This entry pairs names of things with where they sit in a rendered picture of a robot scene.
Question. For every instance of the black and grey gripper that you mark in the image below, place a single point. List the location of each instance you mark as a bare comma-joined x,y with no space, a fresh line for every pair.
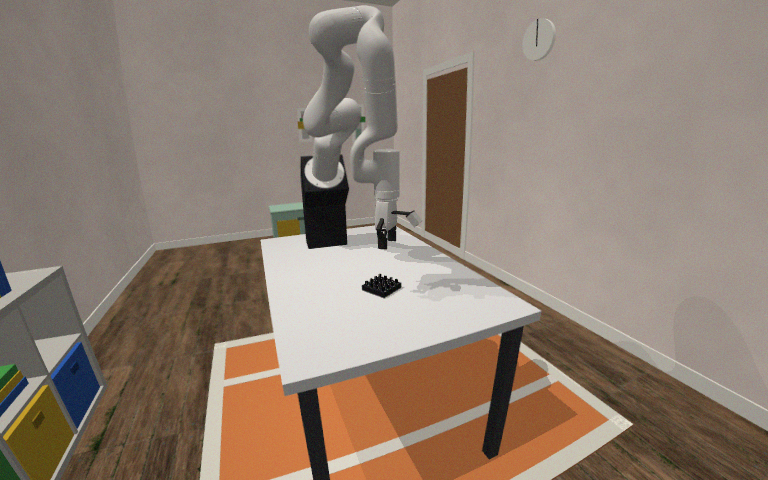
384,219

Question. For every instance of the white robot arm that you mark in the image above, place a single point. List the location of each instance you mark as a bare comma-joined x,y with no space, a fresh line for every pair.
329,32

